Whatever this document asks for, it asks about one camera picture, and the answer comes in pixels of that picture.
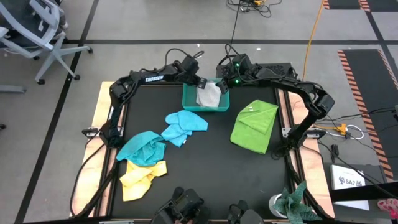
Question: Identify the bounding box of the person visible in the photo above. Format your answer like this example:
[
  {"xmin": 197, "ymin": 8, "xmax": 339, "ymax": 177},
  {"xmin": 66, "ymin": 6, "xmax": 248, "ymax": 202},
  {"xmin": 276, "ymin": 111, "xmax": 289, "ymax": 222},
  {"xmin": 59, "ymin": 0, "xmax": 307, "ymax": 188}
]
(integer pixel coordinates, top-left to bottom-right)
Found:
[{"xmin": 58, "ymin": 12, "xmax": 69, "ymax": 30}]

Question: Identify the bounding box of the thin black cable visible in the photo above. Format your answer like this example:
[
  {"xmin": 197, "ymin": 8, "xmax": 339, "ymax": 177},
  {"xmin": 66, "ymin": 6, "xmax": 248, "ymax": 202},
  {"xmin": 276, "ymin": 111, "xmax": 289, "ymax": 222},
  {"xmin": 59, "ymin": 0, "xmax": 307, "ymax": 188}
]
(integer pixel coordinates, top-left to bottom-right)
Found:
[{"xmin": 228, "ymin": 0, "xmax": 244, "ymax": 58}]

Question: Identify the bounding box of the silver metal bracket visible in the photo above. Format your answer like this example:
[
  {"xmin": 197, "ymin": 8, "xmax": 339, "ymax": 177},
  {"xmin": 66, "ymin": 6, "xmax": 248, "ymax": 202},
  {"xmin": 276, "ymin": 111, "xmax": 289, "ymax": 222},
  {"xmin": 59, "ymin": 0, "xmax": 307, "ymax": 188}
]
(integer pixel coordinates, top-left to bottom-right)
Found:
[
  {"xmin": 81, "ymin": 126, "xmax": 102, "ymax": 138},
  {"xmin": 305, "ymin": 129, "xmax": 327, "ymax": 139}
]

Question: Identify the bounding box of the black floor cable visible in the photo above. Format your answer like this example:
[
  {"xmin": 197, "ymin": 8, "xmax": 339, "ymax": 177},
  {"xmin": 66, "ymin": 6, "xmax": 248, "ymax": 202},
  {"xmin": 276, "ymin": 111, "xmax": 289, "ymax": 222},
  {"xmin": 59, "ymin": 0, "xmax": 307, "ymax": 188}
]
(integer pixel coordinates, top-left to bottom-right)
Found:
[{"xmin": 310, "ymin": 106, "xmax": 398, "ymax": 124}]

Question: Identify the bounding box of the black cable bundle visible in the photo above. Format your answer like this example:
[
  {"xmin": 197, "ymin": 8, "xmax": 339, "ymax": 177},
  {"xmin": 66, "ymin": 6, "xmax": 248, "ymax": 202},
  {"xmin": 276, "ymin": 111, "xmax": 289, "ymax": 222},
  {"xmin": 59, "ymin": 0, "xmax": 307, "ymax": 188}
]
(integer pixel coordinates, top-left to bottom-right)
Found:
[{"xmin": 226, "ymin": 0, "xmax": 283, "ymax": 19}]

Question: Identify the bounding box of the teal microfiber towel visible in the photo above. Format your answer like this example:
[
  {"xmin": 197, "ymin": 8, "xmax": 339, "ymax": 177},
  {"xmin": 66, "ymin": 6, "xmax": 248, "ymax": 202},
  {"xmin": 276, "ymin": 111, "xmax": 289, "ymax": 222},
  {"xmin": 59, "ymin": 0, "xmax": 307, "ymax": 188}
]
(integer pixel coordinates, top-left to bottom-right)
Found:
[{"xmin": 116, "ymin": 130, "xmax": 167, "ymax": 167}]

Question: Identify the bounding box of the yellow cable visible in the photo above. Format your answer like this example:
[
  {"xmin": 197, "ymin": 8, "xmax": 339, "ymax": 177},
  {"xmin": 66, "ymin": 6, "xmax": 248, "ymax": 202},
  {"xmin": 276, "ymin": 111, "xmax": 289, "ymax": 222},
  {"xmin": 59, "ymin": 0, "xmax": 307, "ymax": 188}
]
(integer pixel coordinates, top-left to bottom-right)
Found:
[{"xmin": 302, "ymin": 0, "xmax": 326, "ymax": 82}]

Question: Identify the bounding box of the white cable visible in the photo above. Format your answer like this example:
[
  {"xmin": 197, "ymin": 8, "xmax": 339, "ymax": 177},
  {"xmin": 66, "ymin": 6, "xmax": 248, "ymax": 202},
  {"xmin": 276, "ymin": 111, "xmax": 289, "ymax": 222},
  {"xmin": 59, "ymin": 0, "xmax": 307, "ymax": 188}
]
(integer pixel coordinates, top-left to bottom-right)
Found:
[{"xmin": 345, "ymin": 124, "xmax": 365, "ymax": 141}]

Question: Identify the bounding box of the grey office chair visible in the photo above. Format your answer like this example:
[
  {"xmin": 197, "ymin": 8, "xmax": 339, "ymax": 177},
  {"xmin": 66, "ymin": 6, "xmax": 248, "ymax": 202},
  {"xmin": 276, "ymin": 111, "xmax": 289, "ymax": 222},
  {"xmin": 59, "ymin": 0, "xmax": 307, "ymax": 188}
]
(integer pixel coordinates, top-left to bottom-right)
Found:
[{"xmin": 0, "ymin": 0, "xmax": 94, "ymax": 85}]

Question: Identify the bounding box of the wooden side board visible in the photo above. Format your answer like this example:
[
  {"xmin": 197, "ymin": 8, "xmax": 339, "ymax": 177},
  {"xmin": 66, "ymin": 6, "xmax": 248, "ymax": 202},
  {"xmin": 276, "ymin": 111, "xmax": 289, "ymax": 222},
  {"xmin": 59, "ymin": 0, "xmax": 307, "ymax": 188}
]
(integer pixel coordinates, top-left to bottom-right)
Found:
[
  {"xmin": 70, "ymin": 81, "xmax": 128, "ymax": 217},
  {"xmin": 278, "ymin": 81, "xmax": 336, "ymax": 218}
]

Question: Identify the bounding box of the green crumpled rag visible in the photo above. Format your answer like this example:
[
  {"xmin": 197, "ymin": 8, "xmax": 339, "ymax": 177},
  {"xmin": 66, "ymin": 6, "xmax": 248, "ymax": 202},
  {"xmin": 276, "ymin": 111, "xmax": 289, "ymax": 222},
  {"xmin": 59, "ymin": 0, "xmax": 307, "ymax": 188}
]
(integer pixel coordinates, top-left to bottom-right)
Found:
[{"xmin": 268, "ymin": 181, "xmax": 323, "ymax": 224}]

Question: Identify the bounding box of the yellow power connector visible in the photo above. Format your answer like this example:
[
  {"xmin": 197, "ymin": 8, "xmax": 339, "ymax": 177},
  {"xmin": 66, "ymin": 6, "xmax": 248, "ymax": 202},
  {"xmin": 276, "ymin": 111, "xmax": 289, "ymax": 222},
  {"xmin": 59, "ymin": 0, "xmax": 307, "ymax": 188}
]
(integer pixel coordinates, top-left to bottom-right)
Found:
[{"xmin": 313, "ymin": 123, "xmax": 348, "ymax": 135}]

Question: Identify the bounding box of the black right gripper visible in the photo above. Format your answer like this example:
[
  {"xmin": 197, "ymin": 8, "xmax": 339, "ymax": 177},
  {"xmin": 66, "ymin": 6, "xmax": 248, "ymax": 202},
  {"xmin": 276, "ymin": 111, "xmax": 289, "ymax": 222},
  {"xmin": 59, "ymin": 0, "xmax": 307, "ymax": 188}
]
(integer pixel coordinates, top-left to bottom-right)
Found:
[{"xmin": 216, "ymin": 54, "xmax": 252, "ymax": 95}]

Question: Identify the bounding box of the grey chair base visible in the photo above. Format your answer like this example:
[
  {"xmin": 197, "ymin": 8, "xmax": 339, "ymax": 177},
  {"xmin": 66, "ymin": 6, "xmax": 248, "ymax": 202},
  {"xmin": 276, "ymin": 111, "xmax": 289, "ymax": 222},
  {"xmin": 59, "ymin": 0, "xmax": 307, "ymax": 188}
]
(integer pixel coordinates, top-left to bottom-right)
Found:
[{"xmin": 0, "ymin": 85, "xmax": 27, "ymax": 95}]

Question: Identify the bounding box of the black flat bar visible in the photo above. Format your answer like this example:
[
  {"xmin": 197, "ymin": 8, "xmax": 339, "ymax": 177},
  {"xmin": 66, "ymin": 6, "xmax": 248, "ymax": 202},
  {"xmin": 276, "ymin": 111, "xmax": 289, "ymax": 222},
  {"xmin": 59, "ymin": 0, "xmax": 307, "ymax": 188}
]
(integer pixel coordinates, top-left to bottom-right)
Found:
[{"xmin": 328, "ymin": 181, "xmax": 398, "ymax": 202}]

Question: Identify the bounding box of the white printed paper box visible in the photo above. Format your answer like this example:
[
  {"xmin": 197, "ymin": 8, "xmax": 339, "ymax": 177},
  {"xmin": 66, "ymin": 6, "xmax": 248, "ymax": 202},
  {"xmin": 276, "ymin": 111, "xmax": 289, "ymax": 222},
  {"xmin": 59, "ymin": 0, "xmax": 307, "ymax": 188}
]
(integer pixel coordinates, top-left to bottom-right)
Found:
[{"xmin": 329, "ymin": 164, "xmax": 371, "ymax": 212}]

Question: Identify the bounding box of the pink patterned object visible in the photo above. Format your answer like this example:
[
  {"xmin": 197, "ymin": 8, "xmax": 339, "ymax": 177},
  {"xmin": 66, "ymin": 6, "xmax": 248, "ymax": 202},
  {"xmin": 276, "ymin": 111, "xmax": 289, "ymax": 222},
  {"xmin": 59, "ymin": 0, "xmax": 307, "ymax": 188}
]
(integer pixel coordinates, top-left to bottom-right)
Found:
[{"xmin": 377, "ymin": 198, "xmax": 398, "ymax": 216}]

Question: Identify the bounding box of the grey waffle-weave towel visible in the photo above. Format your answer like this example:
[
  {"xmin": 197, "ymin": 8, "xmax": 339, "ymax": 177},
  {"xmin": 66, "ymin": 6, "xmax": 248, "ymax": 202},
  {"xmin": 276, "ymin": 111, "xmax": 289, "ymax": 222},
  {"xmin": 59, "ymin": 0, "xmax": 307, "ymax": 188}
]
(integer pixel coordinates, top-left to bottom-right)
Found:
[{"xmin": 195, "ymin": 80, "xmax": 222, "ymax": 108}]

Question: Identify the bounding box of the teal plastic bin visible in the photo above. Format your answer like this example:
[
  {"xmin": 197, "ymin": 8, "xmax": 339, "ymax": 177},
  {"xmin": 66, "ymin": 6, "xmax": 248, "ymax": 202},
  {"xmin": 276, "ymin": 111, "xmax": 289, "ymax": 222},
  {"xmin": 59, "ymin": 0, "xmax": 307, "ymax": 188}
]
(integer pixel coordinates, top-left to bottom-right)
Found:
[{"xmin": 182, "ymin": 77, "xmax": 231, "ymax": 113}]

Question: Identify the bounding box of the green microfiber towel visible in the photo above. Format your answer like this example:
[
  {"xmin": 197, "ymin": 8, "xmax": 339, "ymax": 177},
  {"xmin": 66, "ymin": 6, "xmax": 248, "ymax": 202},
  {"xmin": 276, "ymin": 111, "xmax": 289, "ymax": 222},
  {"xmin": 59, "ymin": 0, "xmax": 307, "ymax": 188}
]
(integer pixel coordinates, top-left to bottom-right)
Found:
[{"xmin": 229, "ymin": 99, "xmax": 279, "ymax": 156}]

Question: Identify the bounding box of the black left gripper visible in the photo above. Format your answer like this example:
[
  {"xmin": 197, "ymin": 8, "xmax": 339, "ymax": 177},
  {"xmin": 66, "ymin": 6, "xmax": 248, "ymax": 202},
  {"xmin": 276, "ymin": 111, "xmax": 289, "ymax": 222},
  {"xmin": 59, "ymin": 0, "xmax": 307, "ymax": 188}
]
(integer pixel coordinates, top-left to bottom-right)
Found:
[{"xmin": 182, "ymin": 55, "xmax": 208, "ymax": 90}]

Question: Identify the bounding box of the yellow microfiber towel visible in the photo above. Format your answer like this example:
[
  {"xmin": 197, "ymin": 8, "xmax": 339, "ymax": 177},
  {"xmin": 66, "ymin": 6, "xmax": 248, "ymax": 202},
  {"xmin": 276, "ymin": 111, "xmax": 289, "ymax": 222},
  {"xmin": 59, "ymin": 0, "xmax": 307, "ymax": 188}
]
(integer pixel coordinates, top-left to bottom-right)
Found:
[{"xmin": 119, "ymin": 160, "xmax": 168, "ymax": 202}]

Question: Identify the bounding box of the black mat orange-striped edge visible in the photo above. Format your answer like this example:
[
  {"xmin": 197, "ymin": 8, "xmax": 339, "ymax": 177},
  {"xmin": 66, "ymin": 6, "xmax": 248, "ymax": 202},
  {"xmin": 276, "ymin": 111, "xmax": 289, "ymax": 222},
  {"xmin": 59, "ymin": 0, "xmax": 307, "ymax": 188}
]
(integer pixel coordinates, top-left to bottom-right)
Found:
[
  {"xmin": 322, "ymin": 0, "xmax": 398, "ymax": 13},
  {"xmin": 337, "ymin": 49, "xmax": 398, "ymax": 184}
]

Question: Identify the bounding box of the black perforated computer case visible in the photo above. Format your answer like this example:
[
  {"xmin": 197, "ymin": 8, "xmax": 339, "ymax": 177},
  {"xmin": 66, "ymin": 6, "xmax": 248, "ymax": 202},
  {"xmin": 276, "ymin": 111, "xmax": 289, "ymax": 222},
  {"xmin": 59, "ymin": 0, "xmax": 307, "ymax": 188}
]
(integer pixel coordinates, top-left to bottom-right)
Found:
[{"xmin": 215, "ymin": 62, "xmax": 297, "ymax": 83}]

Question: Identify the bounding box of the light blue microfiber towel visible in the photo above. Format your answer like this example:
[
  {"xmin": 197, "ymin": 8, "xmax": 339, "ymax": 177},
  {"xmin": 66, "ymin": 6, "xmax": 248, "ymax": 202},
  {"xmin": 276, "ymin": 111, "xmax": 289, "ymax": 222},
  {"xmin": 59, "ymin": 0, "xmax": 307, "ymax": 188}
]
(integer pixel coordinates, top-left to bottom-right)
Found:
[{"xmin": 160, "ymin": 109, "xmax": 209, "ymax": 148}]

